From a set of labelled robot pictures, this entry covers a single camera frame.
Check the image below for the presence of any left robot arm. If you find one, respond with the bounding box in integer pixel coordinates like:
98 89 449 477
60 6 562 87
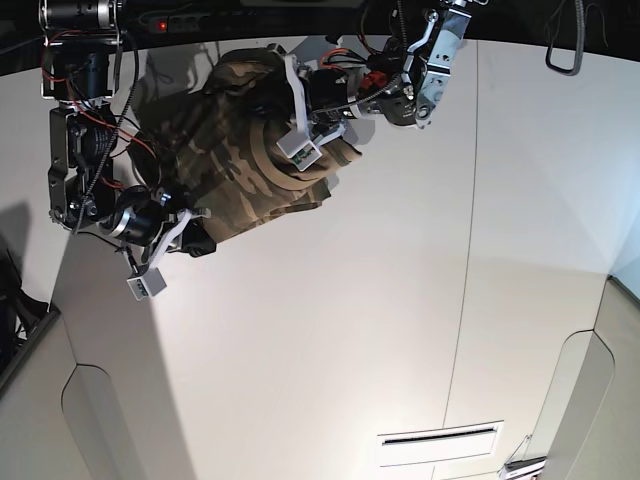
277 1 471 158

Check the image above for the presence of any black power strip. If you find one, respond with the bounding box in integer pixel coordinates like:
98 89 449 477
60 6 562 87
138 12 213 34

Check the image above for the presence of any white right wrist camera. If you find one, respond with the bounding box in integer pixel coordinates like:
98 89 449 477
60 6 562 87
127 269 167 301

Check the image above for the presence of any camouflage T-shirt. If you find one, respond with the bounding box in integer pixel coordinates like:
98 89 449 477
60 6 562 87
142 48 361 244

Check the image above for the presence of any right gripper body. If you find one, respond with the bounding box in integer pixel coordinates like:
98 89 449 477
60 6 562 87
99 184 210 268

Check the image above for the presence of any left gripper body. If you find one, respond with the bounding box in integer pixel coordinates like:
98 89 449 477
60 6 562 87
267 44 380 148

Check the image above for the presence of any grey corrugated cable loop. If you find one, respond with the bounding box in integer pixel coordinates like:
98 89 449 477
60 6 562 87
544 0 609 76

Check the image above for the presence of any black bag at left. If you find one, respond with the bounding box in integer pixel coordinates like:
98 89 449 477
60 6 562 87
1 250 49 370

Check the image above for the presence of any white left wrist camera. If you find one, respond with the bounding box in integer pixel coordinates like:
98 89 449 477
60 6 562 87
276 131 322 172

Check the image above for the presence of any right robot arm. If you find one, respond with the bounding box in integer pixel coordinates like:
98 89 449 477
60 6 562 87
38 1 216 271

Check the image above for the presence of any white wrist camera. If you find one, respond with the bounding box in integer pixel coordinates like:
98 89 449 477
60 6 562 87
276 131 322 172
127 269 167 301

